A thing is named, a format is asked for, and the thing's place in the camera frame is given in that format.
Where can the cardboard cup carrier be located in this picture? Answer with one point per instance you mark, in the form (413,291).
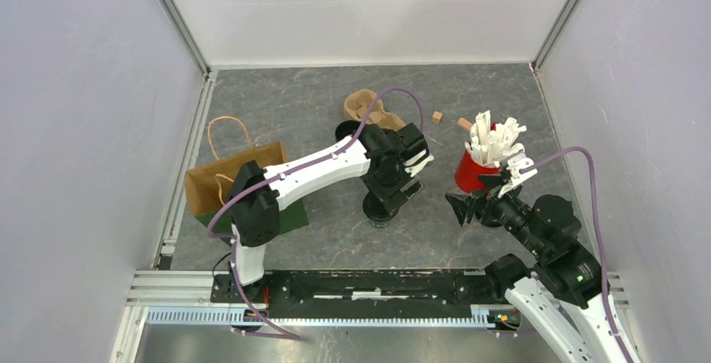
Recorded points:
(357,104)

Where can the brown paper bag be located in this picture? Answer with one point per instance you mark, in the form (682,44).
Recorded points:
(207,186)

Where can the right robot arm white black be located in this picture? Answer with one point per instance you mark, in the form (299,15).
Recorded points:
(565,295)

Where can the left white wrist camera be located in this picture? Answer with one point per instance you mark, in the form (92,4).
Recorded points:
(419,162)

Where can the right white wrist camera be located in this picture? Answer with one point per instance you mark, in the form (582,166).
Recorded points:
(515,170)

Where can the black cup lid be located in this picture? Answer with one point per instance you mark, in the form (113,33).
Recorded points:
(371,202)

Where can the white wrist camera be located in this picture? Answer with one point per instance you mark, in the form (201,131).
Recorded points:
(515,170)
(419,162)

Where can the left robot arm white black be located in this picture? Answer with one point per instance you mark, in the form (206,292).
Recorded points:
(258,195)

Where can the small wooden cube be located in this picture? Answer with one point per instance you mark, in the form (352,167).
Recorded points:
(437,117)

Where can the black coffee cup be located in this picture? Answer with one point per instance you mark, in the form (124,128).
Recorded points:
(346,129)
(380,218)

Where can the green mat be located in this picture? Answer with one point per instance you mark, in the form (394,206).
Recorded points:
(291,219)

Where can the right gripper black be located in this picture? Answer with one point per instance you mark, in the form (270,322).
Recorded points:
(464,204)

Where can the white stirrer sticks bundle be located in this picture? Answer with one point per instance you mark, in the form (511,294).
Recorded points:
(492,142)

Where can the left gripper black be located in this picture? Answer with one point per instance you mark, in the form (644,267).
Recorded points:
(372,186)

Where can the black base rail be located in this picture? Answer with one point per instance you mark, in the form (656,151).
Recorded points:
(355,291)

